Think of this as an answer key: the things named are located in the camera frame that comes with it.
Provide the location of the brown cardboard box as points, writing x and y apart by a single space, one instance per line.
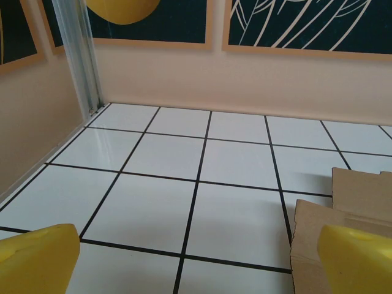
352 190

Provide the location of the framed picture yellow circle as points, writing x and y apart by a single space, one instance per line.
171 21

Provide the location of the framed picture white leaf lines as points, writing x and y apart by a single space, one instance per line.
306 21

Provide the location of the aluminium frame post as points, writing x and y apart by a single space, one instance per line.
78 61

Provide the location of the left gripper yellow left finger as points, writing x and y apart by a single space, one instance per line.
36 260

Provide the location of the narrow framed dark picture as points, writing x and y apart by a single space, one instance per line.
52 24

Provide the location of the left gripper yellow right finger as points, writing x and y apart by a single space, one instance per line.
358 263

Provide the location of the framed dark picture yellow edge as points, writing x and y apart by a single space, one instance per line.
15 30

